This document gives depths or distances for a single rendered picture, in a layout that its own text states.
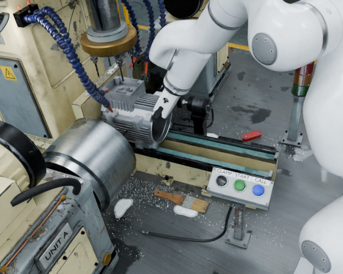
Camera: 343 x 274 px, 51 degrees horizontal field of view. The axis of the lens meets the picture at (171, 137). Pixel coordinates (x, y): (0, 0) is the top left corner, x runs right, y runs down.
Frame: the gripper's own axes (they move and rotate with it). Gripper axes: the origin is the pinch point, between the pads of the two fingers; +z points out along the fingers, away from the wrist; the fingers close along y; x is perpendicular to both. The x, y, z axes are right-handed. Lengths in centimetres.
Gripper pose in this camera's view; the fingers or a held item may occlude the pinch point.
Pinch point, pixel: (158, 116)
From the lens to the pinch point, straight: 118.7
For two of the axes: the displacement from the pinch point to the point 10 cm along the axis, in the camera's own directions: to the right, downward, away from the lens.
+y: 4.0, -6.2, 6.7
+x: -8.3, -5.5, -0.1
